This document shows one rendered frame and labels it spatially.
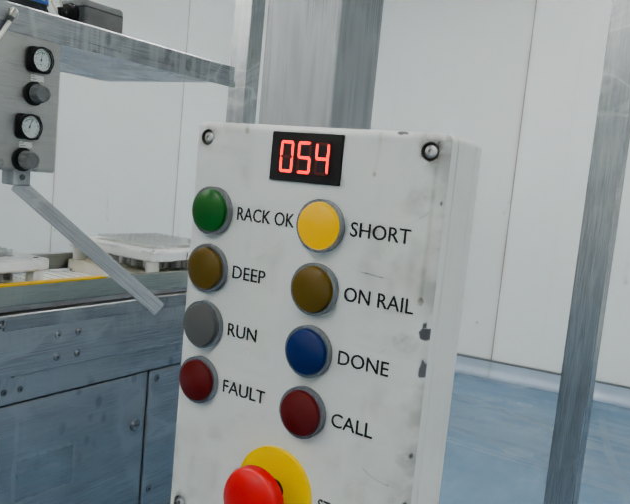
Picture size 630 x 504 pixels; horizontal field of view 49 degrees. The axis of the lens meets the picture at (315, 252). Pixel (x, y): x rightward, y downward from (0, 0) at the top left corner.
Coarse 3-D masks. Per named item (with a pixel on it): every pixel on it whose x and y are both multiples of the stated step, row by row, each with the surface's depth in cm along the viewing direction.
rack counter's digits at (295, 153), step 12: (288, 144) 40; (300, 144) 39; (312, 144) 39; (324, 144) 38; (288, 156) 40; (300, 156) 39; (312, 156) 39; (324, 156) 38; (288, 168) 40; (300, 168) 39; (312, 168) 39; (324, 168) 38
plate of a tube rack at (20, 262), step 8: (8, 256) 109; (16, 256) 110; (24, 256) 111; (32, 256) 112; (0, 264) 104; (8, 264) 105; (16, 264) 107; (24, 264) 108; (32, 264) 109; (40, 264) 110; (48, 264) 112; (0, 272) 104; (8, 272) 106
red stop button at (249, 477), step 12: (240, 468) 40; (252, 468) 39; (228, 480) 40; (240, 480) 39; (252, 480) 39; (264, 480) 39; (276, 480) 41; (228, 492) 40; (240, 492) 39; (252, 492) 39; (264, 492) 38; (276, 492) 38
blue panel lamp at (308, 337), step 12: (300, 336) 39; (312, 336) 39; (288, 348) 40; (300, 348) 39; (312, 348) 39; (324, 348) 39; (288, 360) 40; (300, 360) 39; (312, 360) 39; (324, 360) 39; (300, 372) 39; (312, 372) 39
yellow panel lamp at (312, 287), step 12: (300, 276) 39; (312, 276) 38; (324, 276) 38; (300, 288) 39; (312, 288) 38; (324, 288) 38; (300, 300) 39; (312, 300) 39; (324, 300) 38; (312, 312) 39
